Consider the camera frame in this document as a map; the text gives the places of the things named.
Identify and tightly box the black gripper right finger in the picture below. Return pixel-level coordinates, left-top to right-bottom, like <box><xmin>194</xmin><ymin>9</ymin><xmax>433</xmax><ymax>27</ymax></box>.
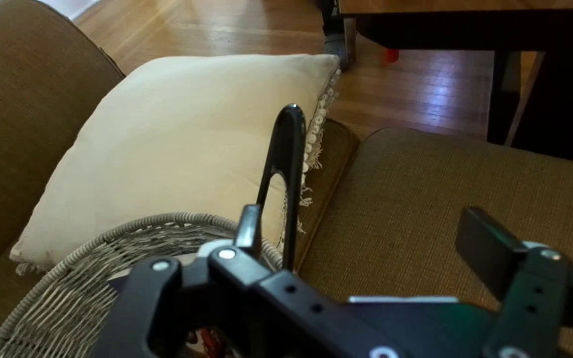
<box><xmin>453</xmin><ymin>204</ymin><xmax>529</xmax><ymax>301</ymax></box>

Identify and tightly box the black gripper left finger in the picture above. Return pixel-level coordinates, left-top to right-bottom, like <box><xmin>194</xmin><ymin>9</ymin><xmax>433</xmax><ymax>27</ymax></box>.
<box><xmin>230</xmin><ymin>202</ymin><xmax>264</xmax><ymax>258</ymax></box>

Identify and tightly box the grey wicker bucket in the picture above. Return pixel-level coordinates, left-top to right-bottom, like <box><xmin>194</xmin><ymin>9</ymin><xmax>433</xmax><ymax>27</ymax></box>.
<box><xmin>0</xmin><ymin>210</ymin><xmax>282</xmax><ymax>358</ymax></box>

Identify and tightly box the brown fabric sofa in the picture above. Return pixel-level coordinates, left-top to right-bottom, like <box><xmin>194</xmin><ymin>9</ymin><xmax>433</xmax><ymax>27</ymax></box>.
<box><xmin>0</xmin><ymin>0</ymin><xmax>573</xmax><ymax>358</ymax></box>

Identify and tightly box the white fringed pillow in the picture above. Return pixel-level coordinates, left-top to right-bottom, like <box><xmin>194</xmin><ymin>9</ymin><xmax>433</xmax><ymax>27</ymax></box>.
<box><xmin>7</xmin><ymin>51</ymin><xmax>342</xmax><ymax>274</ymax></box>

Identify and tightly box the dark wooden table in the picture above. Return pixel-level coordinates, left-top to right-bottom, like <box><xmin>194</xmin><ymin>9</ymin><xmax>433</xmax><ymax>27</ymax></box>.
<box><xmin>334</xmin><ymin>0</ymin><xmax>573</xmax><ymax>162</ymax></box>

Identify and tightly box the small red object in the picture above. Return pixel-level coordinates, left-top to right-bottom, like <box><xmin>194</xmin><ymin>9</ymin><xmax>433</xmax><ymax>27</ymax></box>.
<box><xmin>379</xmin><ymin>45</ymin><xmax>401</xmax><ymax>65</ymax></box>

